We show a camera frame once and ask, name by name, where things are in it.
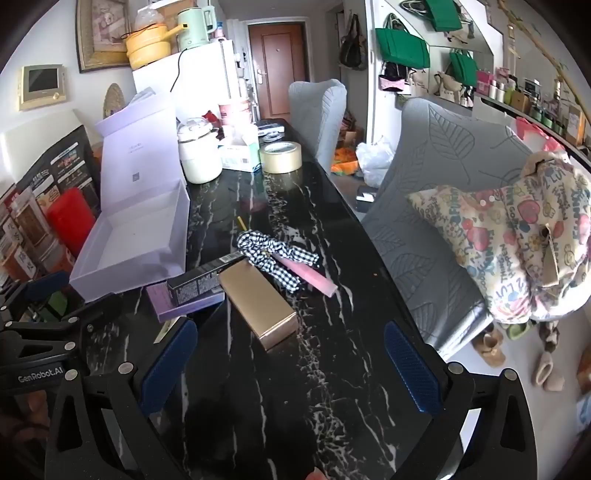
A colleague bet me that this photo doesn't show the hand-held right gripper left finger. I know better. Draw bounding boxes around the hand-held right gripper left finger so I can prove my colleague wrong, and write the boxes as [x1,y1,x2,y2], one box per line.
[44,316,199,480]

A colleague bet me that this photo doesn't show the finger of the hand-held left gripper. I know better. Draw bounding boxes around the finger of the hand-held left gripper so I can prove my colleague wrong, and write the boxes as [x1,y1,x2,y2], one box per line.
[0,270,72,324]
[0,294,124,345]

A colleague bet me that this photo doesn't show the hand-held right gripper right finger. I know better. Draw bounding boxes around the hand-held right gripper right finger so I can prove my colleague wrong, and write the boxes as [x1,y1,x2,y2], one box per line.
[383,320,539,480]

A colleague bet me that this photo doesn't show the small purple box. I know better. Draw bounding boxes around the small purple box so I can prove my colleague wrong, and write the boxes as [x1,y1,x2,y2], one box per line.
[147,281,227,324]

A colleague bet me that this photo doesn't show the lavender gift box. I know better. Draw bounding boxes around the lavender gift box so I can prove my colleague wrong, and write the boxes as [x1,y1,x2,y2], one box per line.
[69,88,191,303]

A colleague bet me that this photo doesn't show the black slim box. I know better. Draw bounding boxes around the black slim box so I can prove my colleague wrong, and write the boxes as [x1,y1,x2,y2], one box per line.
[167,251,247,306]

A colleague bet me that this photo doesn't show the gold rectangular box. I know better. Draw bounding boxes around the gold rectangular box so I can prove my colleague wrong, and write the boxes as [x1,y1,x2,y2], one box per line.
[217,263,299,352]

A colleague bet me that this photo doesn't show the pink tube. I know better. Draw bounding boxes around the pink tube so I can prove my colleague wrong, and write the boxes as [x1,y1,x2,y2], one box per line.
[270,251,336,296]

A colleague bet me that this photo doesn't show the black white checkered scrunchie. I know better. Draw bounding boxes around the black white checkered scrunchie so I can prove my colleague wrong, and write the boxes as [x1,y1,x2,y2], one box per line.
[236,231,320,294]

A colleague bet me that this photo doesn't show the person's left hand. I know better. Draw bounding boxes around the person's left hand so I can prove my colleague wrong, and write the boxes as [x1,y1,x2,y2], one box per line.
[0,394,54,444]

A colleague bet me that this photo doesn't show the green box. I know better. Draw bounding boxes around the green box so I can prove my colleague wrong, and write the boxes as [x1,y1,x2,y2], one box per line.
[46,293,70,319]

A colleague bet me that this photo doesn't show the red box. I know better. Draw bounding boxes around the red box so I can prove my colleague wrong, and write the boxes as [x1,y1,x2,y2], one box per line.
[47,187,98,245]

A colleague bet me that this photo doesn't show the beige plush slipper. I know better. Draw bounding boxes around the beige plush slipper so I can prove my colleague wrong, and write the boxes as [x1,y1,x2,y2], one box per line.
[472,325,506,367]
[531,353,566,393]

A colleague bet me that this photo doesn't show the white foam board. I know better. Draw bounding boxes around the white foam board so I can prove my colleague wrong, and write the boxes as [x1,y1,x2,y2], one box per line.
[0,108,86,185]

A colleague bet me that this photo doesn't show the floral printed cushion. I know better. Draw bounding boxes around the floral printed cushion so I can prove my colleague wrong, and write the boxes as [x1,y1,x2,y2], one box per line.
[406,152,591,324]

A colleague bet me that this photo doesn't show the white mini cooker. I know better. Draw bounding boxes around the white mini cooker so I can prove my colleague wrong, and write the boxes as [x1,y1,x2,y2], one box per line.
[178,117,223,184]

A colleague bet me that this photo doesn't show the round woven mat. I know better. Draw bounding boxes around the round woven mat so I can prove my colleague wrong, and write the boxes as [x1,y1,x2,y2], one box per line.
[102,83,126,118]

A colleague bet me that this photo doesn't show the white plastic bag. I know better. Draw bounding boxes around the white plastic bag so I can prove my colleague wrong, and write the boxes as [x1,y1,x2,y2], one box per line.
[356,136,395,188]

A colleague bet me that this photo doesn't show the white tissue box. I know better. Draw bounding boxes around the white tissue box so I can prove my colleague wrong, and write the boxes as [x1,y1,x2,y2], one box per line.
[217,138,262,172]

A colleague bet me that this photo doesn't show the grey leaf pattern chair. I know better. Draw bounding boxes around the grey leaf pattern chair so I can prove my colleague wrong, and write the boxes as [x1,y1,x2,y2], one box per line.
[288,79,348,171]
[361,97,536,361]

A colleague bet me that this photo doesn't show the orange cloth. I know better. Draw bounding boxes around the orange cloth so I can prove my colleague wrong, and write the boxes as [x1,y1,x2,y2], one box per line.
[331,148,360,177]

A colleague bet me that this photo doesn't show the clear tape roll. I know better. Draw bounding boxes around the clear tape roll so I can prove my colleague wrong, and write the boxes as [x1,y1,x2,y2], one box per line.
[259,141,303,175]

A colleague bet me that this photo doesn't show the pink paper cups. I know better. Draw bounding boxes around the pink paper cups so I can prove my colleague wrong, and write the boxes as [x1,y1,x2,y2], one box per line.
[218,99,252,127]

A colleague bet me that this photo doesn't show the yellow pot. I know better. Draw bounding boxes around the yellow pot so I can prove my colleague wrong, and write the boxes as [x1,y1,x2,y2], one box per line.
[126,25,183,71]

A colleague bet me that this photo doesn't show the white fridge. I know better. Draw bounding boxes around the white fridge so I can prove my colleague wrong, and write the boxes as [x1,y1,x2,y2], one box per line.
[132,39,247,134]

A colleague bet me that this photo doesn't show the framed picture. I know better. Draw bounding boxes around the framed picture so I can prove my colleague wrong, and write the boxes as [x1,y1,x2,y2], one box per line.
[75,0,134,73]

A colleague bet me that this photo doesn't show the clear plastic container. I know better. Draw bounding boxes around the clear plastic container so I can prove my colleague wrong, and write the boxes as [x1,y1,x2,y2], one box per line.
[134,6,166,33]

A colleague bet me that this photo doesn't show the pale green kettle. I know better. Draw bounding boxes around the pale green kettle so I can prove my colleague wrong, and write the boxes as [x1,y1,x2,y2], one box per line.
[178,6,217,51]

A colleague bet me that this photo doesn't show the row of shelf jars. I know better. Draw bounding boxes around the row of shelf jars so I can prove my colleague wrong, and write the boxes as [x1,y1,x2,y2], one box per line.
[475,65,591,148]

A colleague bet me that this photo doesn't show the brown door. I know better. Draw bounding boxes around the brown door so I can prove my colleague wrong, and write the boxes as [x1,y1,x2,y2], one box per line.
[248,23,308,121]

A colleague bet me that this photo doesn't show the large green bag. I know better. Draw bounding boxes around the large green bag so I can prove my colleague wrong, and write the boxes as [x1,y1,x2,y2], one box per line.
[375,28,431,70]

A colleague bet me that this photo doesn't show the dark hanging handbag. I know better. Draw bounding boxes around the dark hanging handbag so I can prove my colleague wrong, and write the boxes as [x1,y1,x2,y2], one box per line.
[339,14,368,71]

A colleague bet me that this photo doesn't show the wall intercom panel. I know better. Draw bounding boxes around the wall intercom panel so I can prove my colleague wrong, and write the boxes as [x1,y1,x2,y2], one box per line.
[18,65,68,112]

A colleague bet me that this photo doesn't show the black power cable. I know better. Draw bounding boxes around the black power cable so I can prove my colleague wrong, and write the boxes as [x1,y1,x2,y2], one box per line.
[172,46,195,93]

